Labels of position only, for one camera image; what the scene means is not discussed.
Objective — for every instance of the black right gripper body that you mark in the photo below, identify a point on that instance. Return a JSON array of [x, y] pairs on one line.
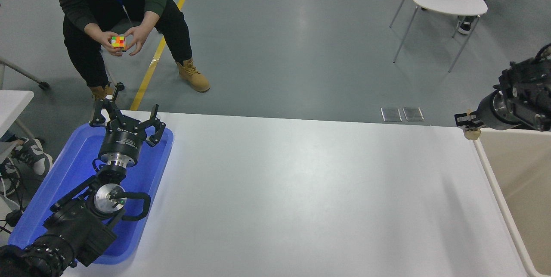
[[485, 111]]

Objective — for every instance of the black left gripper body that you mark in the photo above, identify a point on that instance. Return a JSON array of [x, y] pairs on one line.
[[122, 143]]

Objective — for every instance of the tan paper ball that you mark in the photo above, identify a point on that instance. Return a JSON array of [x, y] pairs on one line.
[[472, 135]]

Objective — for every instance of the colourful puzzle cube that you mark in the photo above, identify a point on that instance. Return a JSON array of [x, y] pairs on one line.
[[119, 42]]

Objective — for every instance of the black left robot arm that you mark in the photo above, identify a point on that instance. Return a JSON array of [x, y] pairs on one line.
[[82, 229]]

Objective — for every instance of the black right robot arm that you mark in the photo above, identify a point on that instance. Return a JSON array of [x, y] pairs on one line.
[[529, 91]]

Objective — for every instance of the person's right hand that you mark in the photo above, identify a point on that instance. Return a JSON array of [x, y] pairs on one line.
[[105, 42]]

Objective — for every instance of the person's left hand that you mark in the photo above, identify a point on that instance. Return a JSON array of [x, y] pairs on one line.
[[137, 38]]

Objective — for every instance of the black stool caster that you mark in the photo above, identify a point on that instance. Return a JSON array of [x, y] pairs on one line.
[[119, 87]]

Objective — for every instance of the metal floor plate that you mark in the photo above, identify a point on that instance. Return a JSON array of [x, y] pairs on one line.
[[413, 113], [391, 114]]

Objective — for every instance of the blue plastic tray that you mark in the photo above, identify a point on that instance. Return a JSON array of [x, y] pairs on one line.
[[73, 169]]

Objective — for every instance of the large pale bin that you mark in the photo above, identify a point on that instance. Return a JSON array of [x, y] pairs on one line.
[[525, 191]]

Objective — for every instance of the grey and white sneaker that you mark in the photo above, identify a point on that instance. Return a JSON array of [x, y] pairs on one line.
[[36, 156]]

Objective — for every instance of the metal leg with caster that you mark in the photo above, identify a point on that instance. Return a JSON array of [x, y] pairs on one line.
[[26, 72]]

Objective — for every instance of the small white table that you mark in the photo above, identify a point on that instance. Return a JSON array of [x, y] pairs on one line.
[[13, 104]]

